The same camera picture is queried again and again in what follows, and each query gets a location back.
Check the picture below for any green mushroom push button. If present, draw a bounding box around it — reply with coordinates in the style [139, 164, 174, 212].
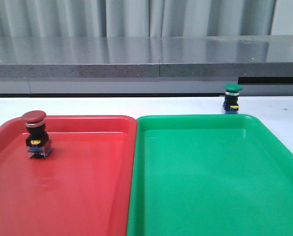
[223, 84, 243, 114]

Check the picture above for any red mushroom push button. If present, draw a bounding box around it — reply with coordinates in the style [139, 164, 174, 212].
[21, 110, 52, 159]

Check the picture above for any green plastic tray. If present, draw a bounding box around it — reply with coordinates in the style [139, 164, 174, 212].
[127, 115, 293, 236]

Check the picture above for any red plastic tray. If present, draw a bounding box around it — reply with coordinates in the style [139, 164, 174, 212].
[0, 116, 137, 236]

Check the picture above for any grey stone counter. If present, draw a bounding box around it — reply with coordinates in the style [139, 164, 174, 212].
[0, 35, 293, 97]

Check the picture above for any white pleated curtain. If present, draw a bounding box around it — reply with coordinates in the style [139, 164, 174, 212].
[0, 0, 293, 37]

